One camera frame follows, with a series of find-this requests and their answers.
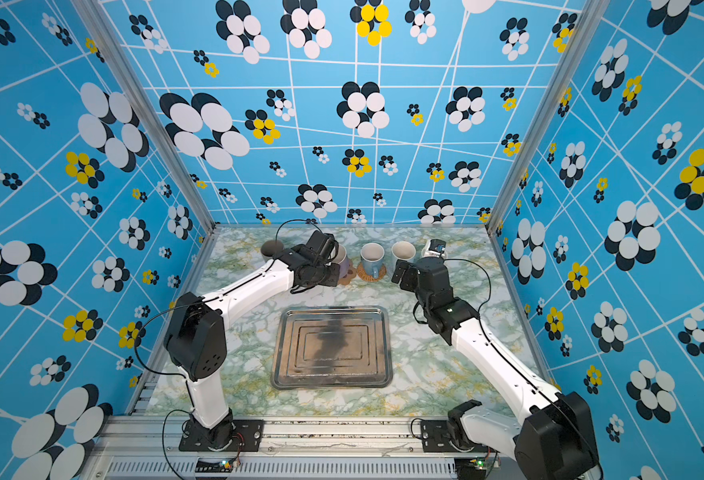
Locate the aluminium corner post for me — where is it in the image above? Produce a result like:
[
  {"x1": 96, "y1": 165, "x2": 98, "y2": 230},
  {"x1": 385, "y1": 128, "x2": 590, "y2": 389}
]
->
[
  {"x1": 73, "y1": 1, "x2": 216, "y2": 235},
  {"x1": 487, "y1": 0, "x2": 610, "y2": 233}
]

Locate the blue handled cream mug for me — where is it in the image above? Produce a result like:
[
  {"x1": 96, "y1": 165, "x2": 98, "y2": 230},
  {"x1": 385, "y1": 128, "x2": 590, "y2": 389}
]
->
[{"x1": 391, "y1": 241, "x2": 417, "y2": 267}]

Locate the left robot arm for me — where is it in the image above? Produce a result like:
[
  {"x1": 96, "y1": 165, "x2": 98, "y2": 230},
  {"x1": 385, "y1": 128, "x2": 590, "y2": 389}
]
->
[{"x1": 164, "y1": 229, "x2": 340, "y2": 451}]

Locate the aluminium corner post left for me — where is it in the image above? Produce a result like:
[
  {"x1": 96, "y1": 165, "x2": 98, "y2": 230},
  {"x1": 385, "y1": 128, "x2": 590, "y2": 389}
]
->
[{"x1": 73, "y1": 1, "x2": 216, "y2": 235}]

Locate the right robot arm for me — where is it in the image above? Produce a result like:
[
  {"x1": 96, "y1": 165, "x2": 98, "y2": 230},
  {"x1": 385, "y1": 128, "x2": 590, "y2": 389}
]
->
[{"x1": 392, "y1": 257, "x2": 601, "y2": 479}]

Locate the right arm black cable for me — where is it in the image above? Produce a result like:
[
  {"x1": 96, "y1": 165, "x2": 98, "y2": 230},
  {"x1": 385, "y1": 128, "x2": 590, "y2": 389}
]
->
[{"x1": 410, "y1": 257, "x2": 608, "y2": 480}]

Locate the paw print cork coaster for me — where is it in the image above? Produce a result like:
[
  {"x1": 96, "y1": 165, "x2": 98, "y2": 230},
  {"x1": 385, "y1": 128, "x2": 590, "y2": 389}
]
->
[{"x1": 338, "y1": 266, "x2": 357, "y2": 286}]

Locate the rattan wicker round coaster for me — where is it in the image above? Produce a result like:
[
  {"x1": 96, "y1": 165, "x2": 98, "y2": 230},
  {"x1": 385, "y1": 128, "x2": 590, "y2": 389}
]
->
[{"x1": 356, "y1": 265, "x2": 388, "y2": 282}]

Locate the light blue mug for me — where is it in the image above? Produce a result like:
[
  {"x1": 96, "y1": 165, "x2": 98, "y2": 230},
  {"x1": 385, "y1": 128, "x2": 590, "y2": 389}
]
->
[{"x1": 361, "y1": 242, "x2": 386, "y2": 276}]

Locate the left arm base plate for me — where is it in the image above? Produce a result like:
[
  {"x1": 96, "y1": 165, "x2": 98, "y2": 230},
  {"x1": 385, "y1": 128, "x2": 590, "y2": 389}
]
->
[{"x1": 178, "y1": 418, "x2": 265, "y2": 453}]

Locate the aluminium front rail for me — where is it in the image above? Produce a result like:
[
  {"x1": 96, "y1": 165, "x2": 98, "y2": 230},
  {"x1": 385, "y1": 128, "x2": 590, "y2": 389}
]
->
[{"x1": 80, "y1": 415, "x2": 524, "y2": 479}]

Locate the purple ceramic mug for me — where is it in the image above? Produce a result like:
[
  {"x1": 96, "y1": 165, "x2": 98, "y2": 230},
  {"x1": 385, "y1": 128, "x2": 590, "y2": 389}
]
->
[{"x1": 332, "y1": 245, "x2": 350, "y2": 276}]

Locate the stainless steel cup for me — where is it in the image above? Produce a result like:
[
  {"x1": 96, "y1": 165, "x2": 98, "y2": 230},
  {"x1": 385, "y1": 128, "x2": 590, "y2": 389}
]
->
[{"x1": 260, "y1": 239, "x2": 285, "y2": 262}]

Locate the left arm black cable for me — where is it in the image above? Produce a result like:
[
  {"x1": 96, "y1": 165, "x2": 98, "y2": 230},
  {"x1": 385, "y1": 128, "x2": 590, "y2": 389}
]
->
[{"x1": 132, "y1": 218, "x2": 323, "y2": 480}]

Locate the metal serving tray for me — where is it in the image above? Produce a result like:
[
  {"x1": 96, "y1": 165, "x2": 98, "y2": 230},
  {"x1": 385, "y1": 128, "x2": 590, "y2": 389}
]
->
[{"x1": 272, "y1": 306, "x2": 394, "y2": 390}]

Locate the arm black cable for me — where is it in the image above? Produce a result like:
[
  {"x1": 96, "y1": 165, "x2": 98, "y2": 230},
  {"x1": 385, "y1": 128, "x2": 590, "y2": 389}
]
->
[
  {"x1": 132, "y1": 218, "x2": 323, "y2": 480},
  {"x1": 410, "y1": 257, "x2": 608, "y2": 480}
]

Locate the aluminium corner post right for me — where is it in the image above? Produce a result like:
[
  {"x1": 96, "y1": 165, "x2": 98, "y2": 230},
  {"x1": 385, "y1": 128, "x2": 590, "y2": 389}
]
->
[{"x1": 487, "y1": 0, "x2": 610, "y2": 233}]

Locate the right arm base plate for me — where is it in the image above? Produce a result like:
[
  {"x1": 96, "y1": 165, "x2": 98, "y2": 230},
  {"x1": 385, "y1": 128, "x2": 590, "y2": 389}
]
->
[{"x1": 412, "y1": 419, "x2": 495, "y2": 455}]

